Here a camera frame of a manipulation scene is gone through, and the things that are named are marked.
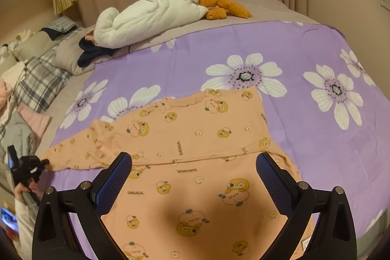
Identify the striped dark cushion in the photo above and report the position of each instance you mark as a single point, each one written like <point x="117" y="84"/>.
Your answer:
<point x="60" y="26"/>

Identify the dark navy clothing item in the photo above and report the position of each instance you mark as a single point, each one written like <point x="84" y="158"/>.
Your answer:
<point x="91" y="52"/>

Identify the pink folded garment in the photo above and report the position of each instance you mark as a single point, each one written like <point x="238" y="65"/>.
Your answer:
<point x="36" y="121"/>

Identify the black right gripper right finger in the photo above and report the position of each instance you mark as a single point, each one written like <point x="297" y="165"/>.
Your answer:
<point x="334" y="236"/>

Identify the white goose plush toy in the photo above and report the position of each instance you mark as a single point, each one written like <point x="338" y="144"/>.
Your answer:
<point x="145" y="19"/>

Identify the grey folded garment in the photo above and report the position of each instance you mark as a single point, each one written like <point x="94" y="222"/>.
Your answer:
<point x="20" y="135"/>

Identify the orange cartoon print baby garment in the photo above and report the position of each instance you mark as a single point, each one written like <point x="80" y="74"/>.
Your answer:
<point x="193" y="192"/>

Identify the purple floral bed sheet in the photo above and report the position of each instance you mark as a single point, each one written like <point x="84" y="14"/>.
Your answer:
<point x="322" y="109"/>

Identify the beige grey pillow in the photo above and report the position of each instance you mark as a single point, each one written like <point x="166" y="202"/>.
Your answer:
<point x="68" y="53"/>

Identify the pink cream clothing pile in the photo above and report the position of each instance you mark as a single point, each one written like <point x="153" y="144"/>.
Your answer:
<point x="10" y="79"/>

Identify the grey plaid pillow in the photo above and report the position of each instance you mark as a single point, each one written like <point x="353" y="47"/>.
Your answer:
<point x="42" y="83"/>

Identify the person left hand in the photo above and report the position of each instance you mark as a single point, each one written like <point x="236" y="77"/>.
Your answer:
<point x="31" y="188"/>

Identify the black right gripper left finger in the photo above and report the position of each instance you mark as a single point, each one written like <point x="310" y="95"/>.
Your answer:
<point x="54" y="235"/>

